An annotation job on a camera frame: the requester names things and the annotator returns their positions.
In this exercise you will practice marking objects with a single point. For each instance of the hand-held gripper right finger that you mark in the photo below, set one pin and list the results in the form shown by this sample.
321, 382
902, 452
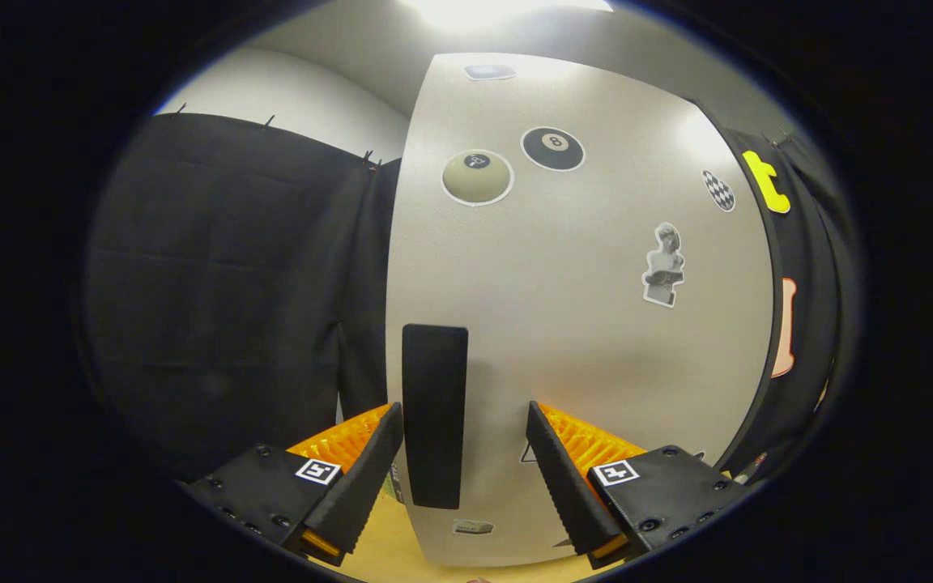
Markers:
564, 486

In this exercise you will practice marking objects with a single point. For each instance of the grey shoe cabinet door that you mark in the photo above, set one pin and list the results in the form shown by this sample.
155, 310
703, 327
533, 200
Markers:
580, 340

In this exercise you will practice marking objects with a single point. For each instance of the dark grey shoe cabinet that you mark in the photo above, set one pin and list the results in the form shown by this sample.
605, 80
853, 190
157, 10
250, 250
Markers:
768, 356

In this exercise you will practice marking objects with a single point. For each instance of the red and white pen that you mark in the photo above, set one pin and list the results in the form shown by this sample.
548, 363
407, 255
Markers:
754, 468

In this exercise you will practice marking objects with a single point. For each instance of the black backdrop cloth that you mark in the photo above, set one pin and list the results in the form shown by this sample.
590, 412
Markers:
215, 267

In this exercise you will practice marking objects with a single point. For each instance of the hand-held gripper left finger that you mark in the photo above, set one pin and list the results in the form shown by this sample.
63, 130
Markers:
365, 478

